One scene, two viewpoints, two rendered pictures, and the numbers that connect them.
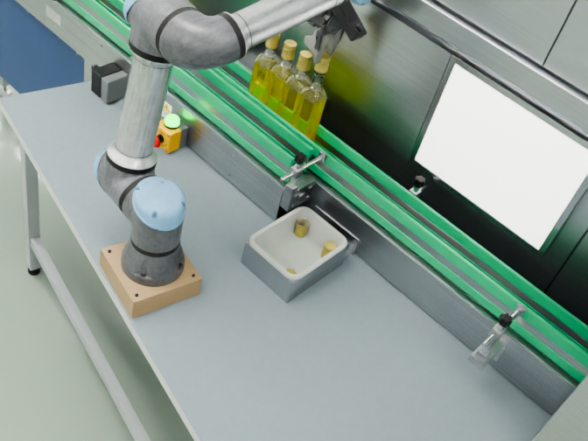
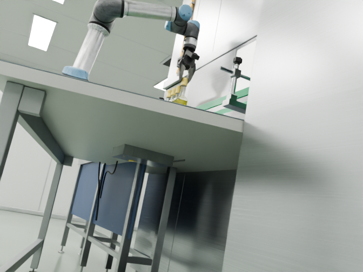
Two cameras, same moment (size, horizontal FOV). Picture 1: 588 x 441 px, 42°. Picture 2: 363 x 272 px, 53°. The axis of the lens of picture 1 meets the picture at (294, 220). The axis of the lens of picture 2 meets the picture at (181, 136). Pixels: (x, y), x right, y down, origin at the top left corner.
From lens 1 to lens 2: 2.03 m
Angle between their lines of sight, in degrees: 64
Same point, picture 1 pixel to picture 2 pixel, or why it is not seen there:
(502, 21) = (253, 22)
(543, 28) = not seen: hidden behind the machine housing
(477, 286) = (241, 100)
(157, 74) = (94, 32)
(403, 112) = (221, 92)
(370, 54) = (209, 83)
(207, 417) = not seen: hidden behind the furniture
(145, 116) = (85, 49)
